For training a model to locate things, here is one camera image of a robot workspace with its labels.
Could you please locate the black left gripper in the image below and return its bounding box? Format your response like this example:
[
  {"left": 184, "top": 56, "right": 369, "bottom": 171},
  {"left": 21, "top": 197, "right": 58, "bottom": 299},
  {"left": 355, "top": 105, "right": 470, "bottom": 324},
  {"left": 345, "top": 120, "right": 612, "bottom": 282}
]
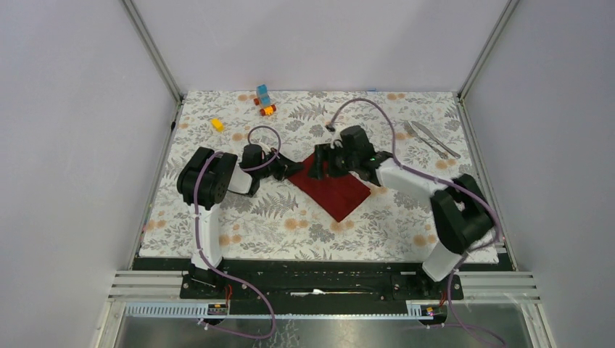
[{"left": 255, "top": 147, "right": 303, "bottom": 181}]

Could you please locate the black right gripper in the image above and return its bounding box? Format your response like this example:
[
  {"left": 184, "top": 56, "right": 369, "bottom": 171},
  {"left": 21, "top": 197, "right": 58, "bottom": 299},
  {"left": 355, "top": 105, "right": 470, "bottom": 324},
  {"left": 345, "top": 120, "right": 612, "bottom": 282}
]
[{"left": 306, "top": 144, "right": 358, "bottom": 181}]

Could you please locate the red cloth napkin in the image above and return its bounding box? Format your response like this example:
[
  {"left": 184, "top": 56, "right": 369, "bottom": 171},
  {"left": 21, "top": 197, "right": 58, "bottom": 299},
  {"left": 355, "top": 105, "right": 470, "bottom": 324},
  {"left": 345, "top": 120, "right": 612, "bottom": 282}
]
[{"left": 289, "top": 154, "right": 371, "bottom": 223}]

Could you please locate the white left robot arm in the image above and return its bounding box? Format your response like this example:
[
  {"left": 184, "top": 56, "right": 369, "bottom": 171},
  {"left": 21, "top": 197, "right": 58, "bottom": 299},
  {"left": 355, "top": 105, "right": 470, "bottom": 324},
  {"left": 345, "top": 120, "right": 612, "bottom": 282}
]
[{"left": 176, "top": 144, "right": 305, "bottom": 298}]

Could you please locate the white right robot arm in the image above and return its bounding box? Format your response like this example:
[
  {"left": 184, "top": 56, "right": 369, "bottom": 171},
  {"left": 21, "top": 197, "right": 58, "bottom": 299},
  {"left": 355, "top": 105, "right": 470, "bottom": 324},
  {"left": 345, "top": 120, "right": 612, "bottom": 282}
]
[{"left": 309, "top": 125, "right": 501, "bottom": 299}]

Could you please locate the blue orange toy car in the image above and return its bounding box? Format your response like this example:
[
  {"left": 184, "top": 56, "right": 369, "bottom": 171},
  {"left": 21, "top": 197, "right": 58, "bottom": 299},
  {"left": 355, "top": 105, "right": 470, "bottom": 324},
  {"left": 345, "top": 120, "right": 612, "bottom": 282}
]
[{"left": 253, "top": 84, "right": 276, "bottom": 116}]

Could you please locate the yellow toy block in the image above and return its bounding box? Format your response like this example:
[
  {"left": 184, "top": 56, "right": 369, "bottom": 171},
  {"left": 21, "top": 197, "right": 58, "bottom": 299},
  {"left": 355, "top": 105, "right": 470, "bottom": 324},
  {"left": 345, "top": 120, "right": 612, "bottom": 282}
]
[{"left": 210, "top": 119, "right": 224, "bottom": 132}]

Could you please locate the silver fork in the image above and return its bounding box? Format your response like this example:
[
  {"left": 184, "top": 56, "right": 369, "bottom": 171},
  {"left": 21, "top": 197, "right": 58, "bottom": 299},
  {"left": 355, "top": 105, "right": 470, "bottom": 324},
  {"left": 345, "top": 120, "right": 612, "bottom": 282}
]
[{"left": 403, "top": 121, "right": 448, "bottom": 160}]

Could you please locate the silver table knife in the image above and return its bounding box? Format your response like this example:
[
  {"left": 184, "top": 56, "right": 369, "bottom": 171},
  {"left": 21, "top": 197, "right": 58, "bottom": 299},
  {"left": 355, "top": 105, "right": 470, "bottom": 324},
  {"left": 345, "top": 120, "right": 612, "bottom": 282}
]
[{"left": 411, "top": 121, "right": 461, "bottom": 159}]

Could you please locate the slotted cable duct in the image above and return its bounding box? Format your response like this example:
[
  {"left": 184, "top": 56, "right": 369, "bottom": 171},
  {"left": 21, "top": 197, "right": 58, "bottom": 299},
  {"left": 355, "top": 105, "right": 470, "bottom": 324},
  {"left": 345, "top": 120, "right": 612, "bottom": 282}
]
[{"left": 123, "top": 301, "right": 436, "bottom": 321}]

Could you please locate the left aluminium frame post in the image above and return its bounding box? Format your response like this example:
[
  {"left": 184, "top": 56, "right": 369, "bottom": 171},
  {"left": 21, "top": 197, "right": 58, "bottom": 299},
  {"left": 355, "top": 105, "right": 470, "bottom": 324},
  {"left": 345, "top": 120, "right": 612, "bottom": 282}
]
[{"left": 120, "top": 0, "right": 183, "bottom": 104}]

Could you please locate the aluminium frame post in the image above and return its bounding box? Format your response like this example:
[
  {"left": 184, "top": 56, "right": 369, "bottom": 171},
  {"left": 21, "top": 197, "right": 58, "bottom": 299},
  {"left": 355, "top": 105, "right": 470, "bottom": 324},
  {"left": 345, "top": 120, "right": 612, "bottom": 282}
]
[
  {"left": 457, "top": 0, "right": 521, "bottom": 100},
  {"left": 120, "top": 0, "right": 183, "bottom": 104}
]

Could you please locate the right aluminium frame post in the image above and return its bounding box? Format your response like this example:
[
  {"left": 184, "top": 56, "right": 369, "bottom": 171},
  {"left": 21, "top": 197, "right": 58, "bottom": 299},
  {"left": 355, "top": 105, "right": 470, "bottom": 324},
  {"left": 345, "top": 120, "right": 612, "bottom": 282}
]
[{"left": 457, "top": 0, "right": 521, "bottom": 100}]

